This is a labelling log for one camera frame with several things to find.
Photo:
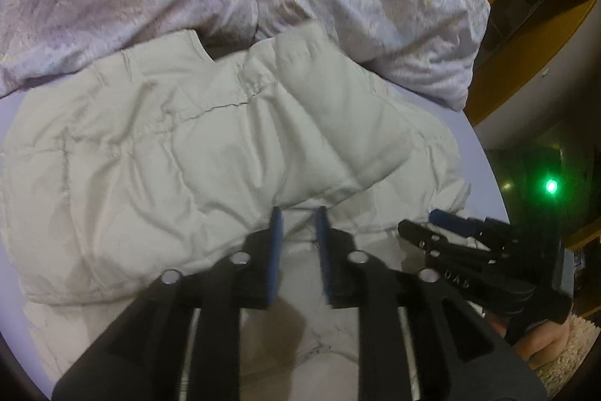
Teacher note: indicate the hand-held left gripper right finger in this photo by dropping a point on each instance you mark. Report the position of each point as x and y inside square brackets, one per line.
[323, 250]

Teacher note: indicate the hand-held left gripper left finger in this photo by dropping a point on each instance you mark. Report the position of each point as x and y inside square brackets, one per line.
[277, 250]

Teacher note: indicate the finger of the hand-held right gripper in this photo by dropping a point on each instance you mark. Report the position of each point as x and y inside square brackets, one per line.
[418, 234]
[448, 220]

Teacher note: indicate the white puffer jacket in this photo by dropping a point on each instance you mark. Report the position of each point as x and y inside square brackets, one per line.
[188, 147]

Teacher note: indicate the person's right forearm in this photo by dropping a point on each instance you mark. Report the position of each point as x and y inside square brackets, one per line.
[547, 340]

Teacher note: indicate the beige fluffy rug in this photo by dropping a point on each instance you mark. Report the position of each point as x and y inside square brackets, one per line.
[575, 358]

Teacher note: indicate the bed with lavender sheet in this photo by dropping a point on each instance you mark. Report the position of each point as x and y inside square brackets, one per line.
[469, 138]

